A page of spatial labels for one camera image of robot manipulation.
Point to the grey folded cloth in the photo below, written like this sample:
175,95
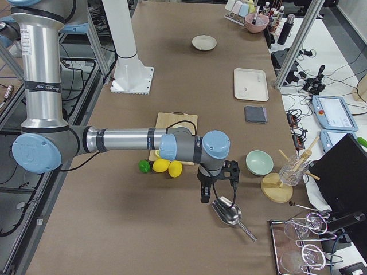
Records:
255,114

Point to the black monitor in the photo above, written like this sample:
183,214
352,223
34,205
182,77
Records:
342,172

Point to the blue teach pendant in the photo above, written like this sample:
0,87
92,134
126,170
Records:
333,113
329,138

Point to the yellow lemon right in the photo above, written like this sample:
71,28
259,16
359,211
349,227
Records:
175,169

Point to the sauce bottles rack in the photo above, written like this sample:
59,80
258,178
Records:
274,11

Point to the pastel cup holder rack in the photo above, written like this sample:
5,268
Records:
238,10

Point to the beige round plate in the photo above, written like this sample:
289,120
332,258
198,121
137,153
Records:
204,42

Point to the yellow lemon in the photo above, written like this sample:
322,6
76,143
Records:
175,169
161,165

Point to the black thermos bottle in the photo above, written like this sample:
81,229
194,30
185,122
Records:
286,29

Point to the yellow lemon left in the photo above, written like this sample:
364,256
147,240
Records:
161,165

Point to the wooden cup rack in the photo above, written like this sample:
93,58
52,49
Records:
274,189

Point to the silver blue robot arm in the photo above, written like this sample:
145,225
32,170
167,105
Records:
48,140

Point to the mint green bowl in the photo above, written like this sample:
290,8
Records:
259,162

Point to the white rabbit tray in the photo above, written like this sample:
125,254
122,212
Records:
250,84

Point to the blue teach pendant upper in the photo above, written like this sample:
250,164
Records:
333,113

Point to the green lime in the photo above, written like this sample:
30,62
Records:
144,166

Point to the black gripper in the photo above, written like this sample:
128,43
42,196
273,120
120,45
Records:
206,181

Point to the blue teach pendant lower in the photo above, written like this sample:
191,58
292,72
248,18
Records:
329,138

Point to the metal scoop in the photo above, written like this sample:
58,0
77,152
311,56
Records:
230,214

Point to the wire glass rack tray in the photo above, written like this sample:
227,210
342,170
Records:
297,244

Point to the clear glass cup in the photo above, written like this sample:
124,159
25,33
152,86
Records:
291,175

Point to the aluminium frame post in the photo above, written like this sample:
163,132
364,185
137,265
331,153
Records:
302,33

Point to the pink bowl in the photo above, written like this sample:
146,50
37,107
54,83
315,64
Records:
262,22

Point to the wooden cutting board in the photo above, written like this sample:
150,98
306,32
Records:
166,119

